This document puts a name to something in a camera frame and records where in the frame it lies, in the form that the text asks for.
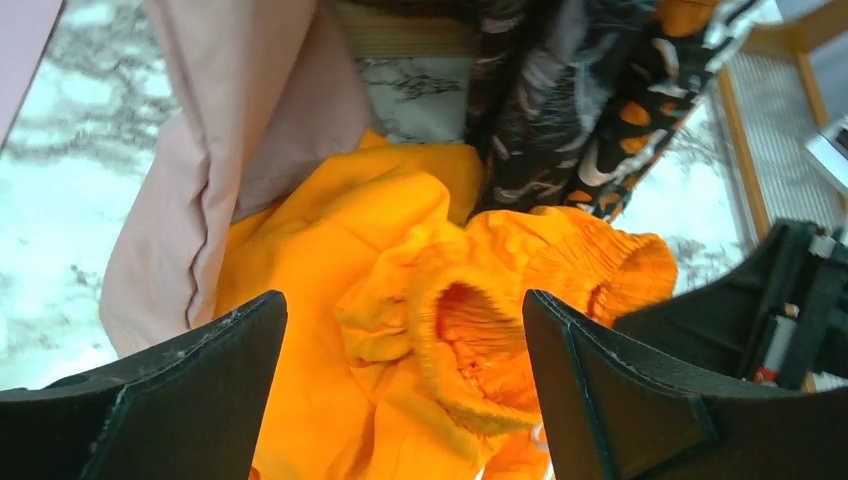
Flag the pink hanging shorts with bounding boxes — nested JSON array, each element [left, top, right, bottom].
[[99, 0, 375, 356]]

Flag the pink clipboard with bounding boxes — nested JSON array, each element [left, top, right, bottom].
[[0, 0, 64, 144]]

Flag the dark patterned hanging shorts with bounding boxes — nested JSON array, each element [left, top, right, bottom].
[[344, 0, 657, 213]]

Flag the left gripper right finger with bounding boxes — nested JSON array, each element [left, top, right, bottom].
[[523, 290, 847, 479]]

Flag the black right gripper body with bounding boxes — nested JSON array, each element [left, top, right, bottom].
[[735, 221, 847, 390]]

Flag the wooden tiered rack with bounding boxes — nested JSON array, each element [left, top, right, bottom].
[[716, 0, 848, 393]]

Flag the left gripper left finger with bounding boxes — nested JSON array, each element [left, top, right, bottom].
[[1, 291, 287, 480]]

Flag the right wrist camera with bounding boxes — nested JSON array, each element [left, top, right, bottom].
[[804, 116, 847, 197]]

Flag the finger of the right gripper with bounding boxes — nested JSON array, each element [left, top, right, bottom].
[[613, 221, 795, 380]]

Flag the wooden clothes rack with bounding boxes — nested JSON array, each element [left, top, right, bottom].
[[337, 1, 474, 58]]

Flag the orange camouflage hanging shorts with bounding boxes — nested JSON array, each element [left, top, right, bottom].
[[563, 1, 761, 221]]

